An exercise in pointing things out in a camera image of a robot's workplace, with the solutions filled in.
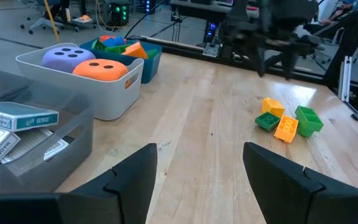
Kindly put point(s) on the dark grey plastic bin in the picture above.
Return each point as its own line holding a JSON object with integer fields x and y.
{"x": 73, "y": 146}

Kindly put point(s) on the large bright green toy brick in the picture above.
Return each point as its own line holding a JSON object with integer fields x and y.
{"x": 309, "y": 121}

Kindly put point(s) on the small green toy brick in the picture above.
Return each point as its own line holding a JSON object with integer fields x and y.
{"x": 152, "y": 53}

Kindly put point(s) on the blue toy brick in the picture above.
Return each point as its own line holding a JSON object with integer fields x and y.
{"x": 115, "y": 42}

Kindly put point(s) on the blue plastic bin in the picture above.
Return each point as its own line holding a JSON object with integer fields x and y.
{"x": 151, "y": 70}

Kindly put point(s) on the yellow toy brick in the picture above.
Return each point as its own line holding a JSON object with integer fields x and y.
{"x": 273, "y": 107}

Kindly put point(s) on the person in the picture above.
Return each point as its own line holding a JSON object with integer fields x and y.
{"x": 331, "y": 21}

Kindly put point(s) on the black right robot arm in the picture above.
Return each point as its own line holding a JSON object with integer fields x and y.
{"x": 278, "y": 12}

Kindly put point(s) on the dark green toy brick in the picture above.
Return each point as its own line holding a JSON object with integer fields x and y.
{"x": 267, "y": 122}

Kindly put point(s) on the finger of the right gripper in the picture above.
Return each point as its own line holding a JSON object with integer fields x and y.
{"x": 259, "y": 60}
{"x": 288, "y": 63}

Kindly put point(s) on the red-orange toy brick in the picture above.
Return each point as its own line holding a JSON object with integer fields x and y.
{"x": 107, "y": 38}

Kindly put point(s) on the orange toy brick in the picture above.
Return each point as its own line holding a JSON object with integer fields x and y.
{"x": 135, "y": 51}

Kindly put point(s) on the long yellow-orange toy brick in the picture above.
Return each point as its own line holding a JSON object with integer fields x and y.
{"x": 286, "y": 129}

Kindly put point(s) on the computer tower blue lights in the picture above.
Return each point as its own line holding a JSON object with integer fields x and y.
{"x": 212, "y": 28}

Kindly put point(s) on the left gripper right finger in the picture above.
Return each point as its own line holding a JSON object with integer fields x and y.
{"x": 284, "y": 196}

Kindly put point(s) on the computer tower green lights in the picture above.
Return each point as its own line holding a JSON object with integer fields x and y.
{"x": 120, "y": 14}

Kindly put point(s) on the office chair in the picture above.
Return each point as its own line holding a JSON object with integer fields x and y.
{"x": 42, "y": 23}

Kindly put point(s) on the orange foam die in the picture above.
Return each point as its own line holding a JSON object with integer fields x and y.
{"x": 98, "y": 73}

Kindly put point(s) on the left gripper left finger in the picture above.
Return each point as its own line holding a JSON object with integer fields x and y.
{"x": 120, "y": 196}

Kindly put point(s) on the light grey plastic bin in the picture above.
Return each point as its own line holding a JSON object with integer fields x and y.
{"x": 104, "y": 100}

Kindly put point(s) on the purple foam die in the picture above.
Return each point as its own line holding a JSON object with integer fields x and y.
{"x": 54, "y": 63}

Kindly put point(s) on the small orange object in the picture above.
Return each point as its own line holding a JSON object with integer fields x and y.
{"x": 85, "y": 17}

